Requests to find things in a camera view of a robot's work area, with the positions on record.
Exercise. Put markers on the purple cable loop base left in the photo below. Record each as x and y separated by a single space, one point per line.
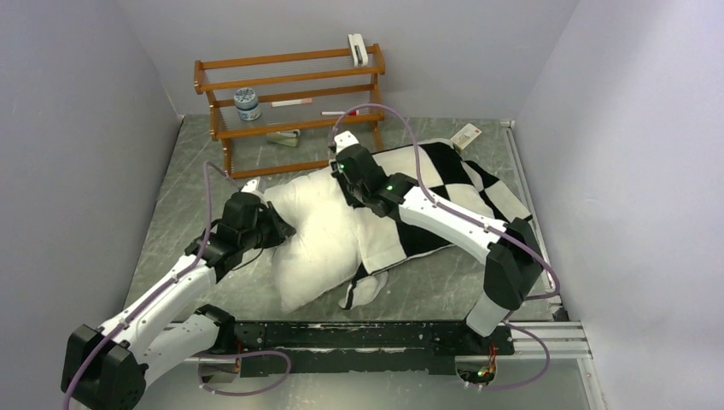
241 366

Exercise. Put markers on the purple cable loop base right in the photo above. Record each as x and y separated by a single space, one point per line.
484 376

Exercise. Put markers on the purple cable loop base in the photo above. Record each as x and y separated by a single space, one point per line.
241 366
484 376

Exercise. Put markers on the blue white round jar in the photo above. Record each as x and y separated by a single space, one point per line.
247 104

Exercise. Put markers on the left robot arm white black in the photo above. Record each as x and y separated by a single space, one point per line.
112 365

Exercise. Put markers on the small white green box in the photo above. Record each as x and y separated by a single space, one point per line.
465 136

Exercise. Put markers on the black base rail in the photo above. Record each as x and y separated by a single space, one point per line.
437 347

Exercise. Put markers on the black white checkered pillowcase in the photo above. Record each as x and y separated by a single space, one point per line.
384 244

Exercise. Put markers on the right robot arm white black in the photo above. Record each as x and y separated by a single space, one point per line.
509 251

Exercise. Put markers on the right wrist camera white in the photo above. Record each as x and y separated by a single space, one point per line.
343 141

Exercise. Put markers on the white clip on rack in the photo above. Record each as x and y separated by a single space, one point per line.
358 50

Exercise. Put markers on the white marker red cap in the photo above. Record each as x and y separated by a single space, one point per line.
355 112

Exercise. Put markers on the white pillow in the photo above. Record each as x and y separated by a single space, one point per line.
324 252

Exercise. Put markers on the white marker pink cap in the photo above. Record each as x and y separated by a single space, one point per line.
291 102

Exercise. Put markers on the green white stapler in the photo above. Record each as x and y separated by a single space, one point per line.
285 138

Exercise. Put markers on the wooden shelf rack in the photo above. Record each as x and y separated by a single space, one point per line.
327 76

